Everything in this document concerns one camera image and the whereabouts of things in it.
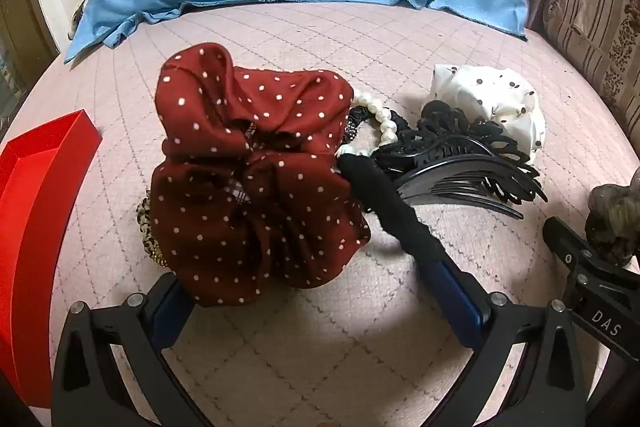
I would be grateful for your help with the grey sheer scrunchie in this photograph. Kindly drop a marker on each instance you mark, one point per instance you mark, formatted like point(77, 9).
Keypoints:
point(615, 222)

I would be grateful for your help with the brown patterned blanket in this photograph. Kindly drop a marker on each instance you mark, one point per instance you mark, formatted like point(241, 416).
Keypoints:
point(77, 19)

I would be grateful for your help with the black hair claw clip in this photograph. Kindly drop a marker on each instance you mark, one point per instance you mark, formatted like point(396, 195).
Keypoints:
point(450, 157)

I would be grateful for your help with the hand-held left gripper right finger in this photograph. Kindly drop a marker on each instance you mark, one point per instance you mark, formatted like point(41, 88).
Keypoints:
point(455, 302)

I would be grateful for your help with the leopard print scrunchie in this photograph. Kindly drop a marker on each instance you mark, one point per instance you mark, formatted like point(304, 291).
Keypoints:
point(149, 232)

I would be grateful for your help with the striped cushion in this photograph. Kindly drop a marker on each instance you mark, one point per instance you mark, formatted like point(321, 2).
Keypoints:
point(595, 17)

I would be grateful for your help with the wooden glass-panel door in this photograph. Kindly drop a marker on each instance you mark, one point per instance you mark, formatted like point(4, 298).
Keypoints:
point(20, 27)

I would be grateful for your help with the thick black hair band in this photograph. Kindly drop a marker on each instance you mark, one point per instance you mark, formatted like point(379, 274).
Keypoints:
point(395, 207)

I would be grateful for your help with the dark red dotted scrunchie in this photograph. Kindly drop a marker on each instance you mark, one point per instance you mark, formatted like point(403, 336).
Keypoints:
point(280, 122)

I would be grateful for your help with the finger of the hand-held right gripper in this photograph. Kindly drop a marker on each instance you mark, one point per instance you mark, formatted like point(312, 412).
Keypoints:
point(600, 287)

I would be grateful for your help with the red striped scrunchie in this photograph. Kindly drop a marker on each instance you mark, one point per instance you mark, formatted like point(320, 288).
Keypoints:
point(239, 196)

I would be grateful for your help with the white dotted scrunchie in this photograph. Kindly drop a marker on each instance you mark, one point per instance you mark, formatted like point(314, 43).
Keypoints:
point(500, 97)

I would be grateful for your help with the red box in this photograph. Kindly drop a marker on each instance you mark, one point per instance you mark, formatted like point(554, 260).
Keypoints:
point(35, 187)

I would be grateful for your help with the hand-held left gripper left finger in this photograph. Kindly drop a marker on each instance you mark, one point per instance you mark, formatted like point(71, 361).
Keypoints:
point(172, 312)

